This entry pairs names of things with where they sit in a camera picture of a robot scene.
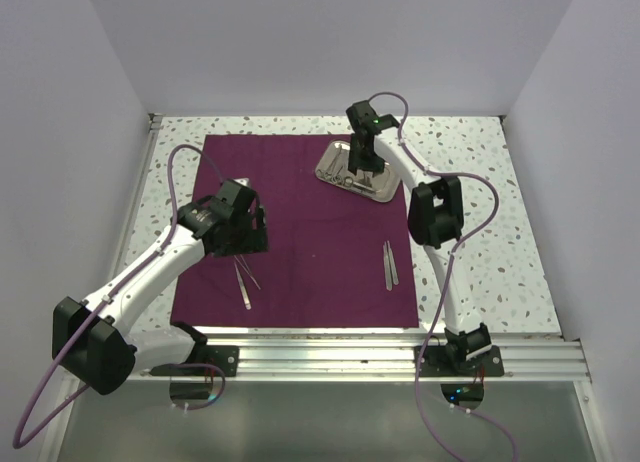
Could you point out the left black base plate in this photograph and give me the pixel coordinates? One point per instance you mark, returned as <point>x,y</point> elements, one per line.
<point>225,357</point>

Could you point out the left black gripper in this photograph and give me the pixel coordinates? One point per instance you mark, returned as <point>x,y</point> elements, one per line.
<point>255,240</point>

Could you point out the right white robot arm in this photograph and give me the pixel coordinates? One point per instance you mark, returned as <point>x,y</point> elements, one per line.
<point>435,222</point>

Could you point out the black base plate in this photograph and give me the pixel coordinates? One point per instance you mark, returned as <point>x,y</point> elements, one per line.
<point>225,357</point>
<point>460,362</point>

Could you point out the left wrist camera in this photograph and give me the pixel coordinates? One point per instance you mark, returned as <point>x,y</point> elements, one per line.
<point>243,181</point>

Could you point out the steel instrument tray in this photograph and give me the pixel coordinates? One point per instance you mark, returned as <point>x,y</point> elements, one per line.
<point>384,184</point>

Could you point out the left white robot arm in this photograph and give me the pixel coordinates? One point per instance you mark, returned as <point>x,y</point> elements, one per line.
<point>93,339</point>

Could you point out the steel scissors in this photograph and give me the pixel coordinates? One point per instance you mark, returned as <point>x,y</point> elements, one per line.
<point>333,171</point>

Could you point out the thin steel forceps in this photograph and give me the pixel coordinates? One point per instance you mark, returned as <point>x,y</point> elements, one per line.
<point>248,271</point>

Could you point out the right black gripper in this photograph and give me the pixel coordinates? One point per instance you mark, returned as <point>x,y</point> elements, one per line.
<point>356,163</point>

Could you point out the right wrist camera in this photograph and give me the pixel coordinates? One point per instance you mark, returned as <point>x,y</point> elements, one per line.
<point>362,117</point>

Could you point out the aluminium front rail frame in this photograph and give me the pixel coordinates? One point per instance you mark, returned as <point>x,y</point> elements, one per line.
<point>359,357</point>

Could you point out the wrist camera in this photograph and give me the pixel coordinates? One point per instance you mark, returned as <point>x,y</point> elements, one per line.
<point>362,117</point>
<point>243,181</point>

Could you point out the aluminium left side rail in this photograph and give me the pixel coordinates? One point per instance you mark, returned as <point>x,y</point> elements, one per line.
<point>119,258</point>

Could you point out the purple cloth wrap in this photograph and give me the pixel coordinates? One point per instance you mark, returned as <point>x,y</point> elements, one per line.
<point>324,266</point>

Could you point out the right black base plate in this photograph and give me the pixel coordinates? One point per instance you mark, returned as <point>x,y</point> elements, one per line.
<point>460,362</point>

